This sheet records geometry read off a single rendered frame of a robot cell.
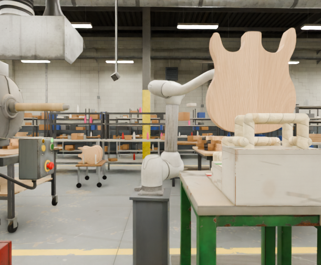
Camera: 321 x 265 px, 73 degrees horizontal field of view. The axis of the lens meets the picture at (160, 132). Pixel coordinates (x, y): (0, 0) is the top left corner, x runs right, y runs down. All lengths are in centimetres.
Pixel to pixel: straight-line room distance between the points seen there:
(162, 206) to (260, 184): 94
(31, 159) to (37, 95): 1246
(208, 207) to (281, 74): 60
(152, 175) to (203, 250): 89
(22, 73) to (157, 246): 1323
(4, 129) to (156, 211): 103
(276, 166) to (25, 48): 87
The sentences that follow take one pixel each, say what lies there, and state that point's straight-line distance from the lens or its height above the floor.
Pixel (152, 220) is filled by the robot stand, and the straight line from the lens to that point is 161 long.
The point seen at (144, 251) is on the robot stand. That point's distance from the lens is 172.
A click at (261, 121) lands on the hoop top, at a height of 119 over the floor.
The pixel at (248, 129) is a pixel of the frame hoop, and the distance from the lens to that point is 72.
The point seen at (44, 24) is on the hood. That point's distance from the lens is 87.
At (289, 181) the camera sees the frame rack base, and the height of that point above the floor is 100.
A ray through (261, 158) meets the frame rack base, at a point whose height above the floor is 108.
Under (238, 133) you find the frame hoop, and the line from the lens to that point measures 80.
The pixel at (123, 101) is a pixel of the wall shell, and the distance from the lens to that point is 1210.
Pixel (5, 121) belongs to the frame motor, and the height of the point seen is 119.
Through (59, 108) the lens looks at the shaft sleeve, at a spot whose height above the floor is 124.
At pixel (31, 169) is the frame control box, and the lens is 123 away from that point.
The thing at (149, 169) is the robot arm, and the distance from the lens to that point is 156.
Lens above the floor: 116
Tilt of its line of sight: 1 degrees down
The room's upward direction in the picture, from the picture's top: straight up
